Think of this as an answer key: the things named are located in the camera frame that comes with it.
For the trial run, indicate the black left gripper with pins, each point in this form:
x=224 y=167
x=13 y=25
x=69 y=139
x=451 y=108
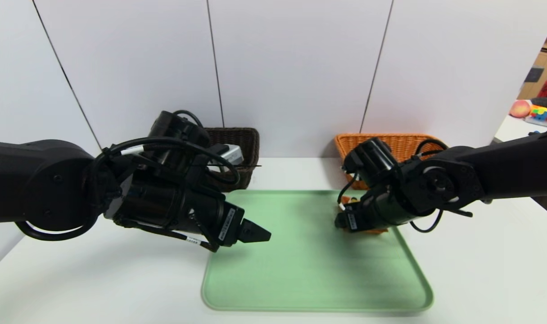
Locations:
x=231 y=224

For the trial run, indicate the light green plastic tray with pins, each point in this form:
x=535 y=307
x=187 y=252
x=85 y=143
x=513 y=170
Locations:
x=300 y=270

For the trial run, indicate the dark brown wicker basket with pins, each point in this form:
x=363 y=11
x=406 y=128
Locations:
x=248 y=144

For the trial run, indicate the toy waffle cake with fruit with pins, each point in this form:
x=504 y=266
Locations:
x=377 y=231

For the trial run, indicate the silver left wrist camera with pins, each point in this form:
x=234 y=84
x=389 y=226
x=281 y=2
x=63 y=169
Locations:
x=230 y=155

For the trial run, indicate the orange wicker basket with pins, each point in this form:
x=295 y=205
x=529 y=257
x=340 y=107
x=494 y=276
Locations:
x=404 y=144

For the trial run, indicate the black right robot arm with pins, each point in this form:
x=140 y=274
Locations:
x=503 y=166

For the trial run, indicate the toy peach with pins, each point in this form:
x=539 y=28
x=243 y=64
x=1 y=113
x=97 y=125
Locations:
x=520 y=109

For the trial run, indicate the black zip tie tail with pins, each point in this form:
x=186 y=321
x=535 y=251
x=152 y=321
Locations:
x=250 y=166

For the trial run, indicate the grey flat tray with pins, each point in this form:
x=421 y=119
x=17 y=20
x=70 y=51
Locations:
x=536 y=122

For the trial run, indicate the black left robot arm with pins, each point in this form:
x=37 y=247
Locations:
x=30 y=180

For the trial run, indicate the colourful toy cube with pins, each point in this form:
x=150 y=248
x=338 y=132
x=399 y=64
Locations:
x=540 y=113

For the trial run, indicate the white side table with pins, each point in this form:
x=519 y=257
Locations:
x=509 y=130

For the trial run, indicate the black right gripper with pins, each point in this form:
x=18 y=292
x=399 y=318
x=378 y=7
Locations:
x=350 y=221

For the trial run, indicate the dark grey small box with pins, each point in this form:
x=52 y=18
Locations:
x=533 y=74

